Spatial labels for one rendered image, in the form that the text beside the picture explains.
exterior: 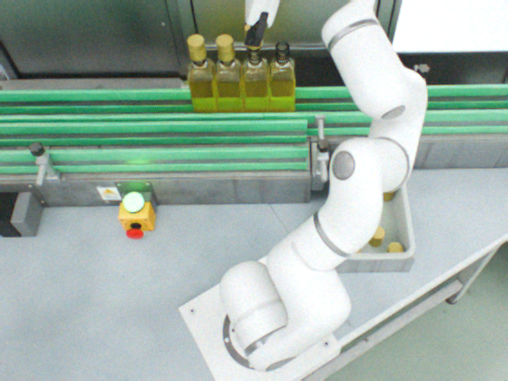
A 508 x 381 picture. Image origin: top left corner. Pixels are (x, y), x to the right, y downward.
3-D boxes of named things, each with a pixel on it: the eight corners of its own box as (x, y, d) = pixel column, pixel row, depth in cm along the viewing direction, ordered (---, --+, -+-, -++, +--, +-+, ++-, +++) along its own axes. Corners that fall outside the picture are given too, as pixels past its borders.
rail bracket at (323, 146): (324, 135, 136) (327, 102, 126) (328, 197, 127) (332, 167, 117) (312, 135, 136) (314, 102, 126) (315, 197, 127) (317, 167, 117)
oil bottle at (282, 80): (294, 112, 141) (295, 52, 123) (294, 131, 137) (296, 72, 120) (270, 112, 141) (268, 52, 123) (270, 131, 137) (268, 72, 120)
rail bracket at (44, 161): (66, 174, 131) (46, 141, 120) (60, 202, 127) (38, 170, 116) (49, 174, 131) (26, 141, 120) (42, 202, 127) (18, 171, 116)
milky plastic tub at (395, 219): (397, 187, 143) (404, 169, 136) (410, 272, 131) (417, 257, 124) (327, 188, 143) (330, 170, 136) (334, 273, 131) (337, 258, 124)
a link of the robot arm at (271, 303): (267, 273, 108) (262, 245, 94) (297, 338, 103) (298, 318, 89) (219, 296, 107) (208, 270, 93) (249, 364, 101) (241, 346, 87)
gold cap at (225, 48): (235, 49, 120) (234, 34, 116) (234, 62, 118) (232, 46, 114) (219, 48, 120) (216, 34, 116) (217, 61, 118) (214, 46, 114)
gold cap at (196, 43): (194, 63, 118) (191, 49, 114) (186, 53, 119) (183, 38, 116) (210, 56, 119) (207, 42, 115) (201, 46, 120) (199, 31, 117)
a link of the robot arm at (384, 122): (280, 82, 88) (327, 92, 100) (339, 206, 82) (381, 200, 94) (366, 18, 80) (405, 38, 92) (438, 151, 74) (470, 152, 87)
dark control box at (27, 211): (43, 208, 141) (31, 190, 134) (36, 238, 136) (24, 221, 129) (10, 209, 141) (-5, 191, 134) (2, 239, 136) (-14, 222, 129)
